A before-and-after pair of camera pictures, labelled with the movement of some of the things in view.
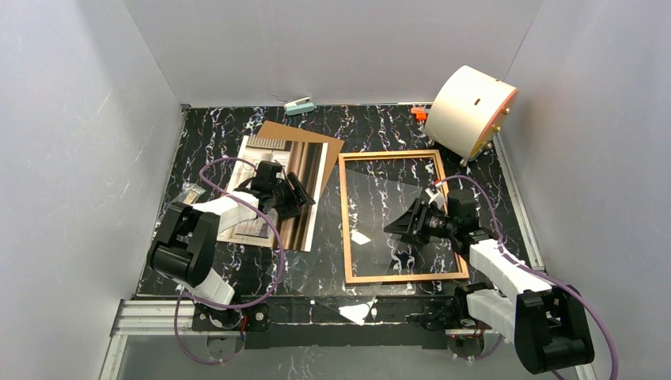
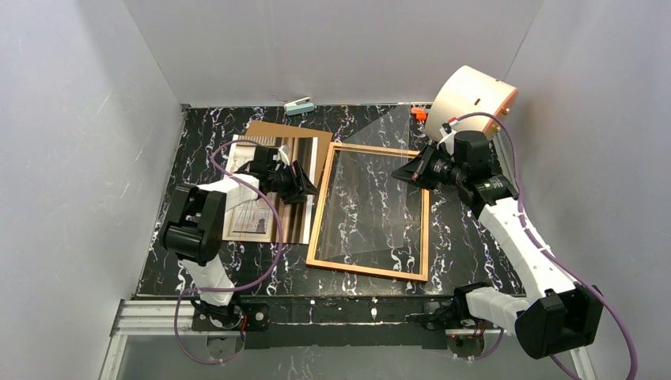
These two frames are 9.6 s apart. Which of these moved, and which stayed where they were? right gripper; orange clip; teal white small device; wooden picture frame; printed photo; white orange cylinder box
Moved: right gripper; printed photo; wooden picture frame
Stayed: orange clip; white orange cylinder box; teal white small device
